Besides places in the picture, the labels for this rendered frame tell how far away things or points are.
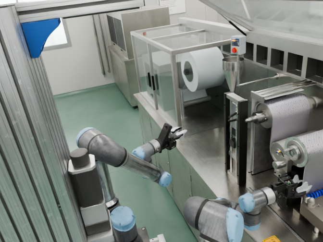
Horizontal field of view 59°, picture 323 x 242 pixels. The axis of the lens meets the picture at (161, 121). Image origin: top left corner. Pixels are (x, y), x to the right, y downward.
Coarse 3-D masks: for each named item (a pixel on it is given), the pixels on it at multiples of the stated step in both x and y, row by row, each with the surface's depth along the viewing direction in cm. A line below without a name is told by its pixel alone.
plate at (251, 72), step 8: (248, 64) 211; (256, 64) 202; (248, 72) 213; (256, 72) 204; (264, 72) 196; (272, 72) 188; (240, 80) 226; (248, 80) 216; (272, 80) 190; (280, 80) 183; (288, 80) 176; (296, 80) 170; (240, 88) 229; (248, 88) 218; (256, 88) 209; (264, 88) 200; (304, 88) 165; (312, 88) 159; (320, 88) 154; (248, 96) 221; (312, 96) 161; (320, 96) 156; (320, 104) 157; (312, 112) 164; (320, 112) 158; (312, 120) 165; (320, 120) 160; (312, 128) 166; (320, 128) 161
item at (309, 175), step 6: (318, 162) 134; (306, 168) 133; (312, 168) 134; (318, 168) 136; (306, 174) 134; (312, 174) 136; (318, 174) 138; (306, 180) 136; (312, 180) 138; (318, 180) 139; (312, 186) 140; (318, 186) 141
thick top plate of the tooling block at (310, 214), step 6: (318, 198) 137; (306, 204) 135; (318, 204) 134; (300, 210) 137; (306, 210) 133; (312, 210) 131; (318, 210) 130; (306, 216) 134; (312, 216) 130; (318, 216) 128; (312, 222) 131; (318, 222) 127; (318, 228) 128
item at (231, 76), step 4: (224, 72) 189; (228, 72) 187; (232, 72) 185; (236, 72) 185; (240, 72) 187; (228, 76) 189; (232, 76) 188; (236, 76) 188; (240, 76) 190; (228, 80) 191; (232, 80) 190; (236, 80) 190; (228, 84) 194; (232, 84) 192; (236, 84) 192; (232, 88) 194
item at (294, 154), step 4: (292, 148) 134; (296, 148) 132; (288, 152) 137; (292, 152) 134; (296, 152) 132; (300, 152) 132; (288, 156) 138; (292, 156) 135; (296, 156) 132; (300, 156) 132
